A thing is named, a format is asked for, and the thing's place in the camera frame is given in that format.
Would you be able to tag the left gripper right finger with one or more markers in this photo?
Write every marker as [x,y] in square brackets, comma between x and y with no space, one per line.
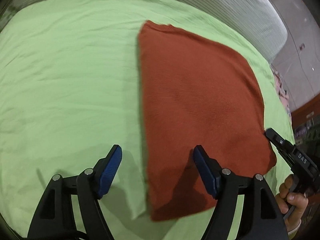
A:
[261,217]

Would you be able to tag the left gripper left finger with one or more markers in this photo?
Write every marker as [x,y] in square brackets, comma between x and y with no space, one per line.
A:
[54,216]

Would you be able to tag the rust orange knit sweater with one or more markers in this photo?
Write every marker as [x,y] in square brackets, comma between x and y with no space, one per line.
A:
[196,92]

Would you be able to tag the person's right hand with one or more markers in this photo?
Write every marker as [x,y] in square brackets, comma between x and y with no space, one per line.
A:
[298,200]

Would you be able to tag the dark wooden cabinet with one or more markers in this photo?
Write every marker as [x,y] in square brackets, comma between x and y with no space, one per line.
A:
[305,123]

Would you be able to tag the pink floral blanket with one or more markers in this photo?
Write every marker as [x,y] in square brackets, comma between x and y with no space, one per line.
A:
[281,92]

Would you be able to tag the light green bed sheet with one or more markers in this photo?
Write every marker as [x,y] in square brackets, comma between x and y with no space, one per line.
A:
[70,90]

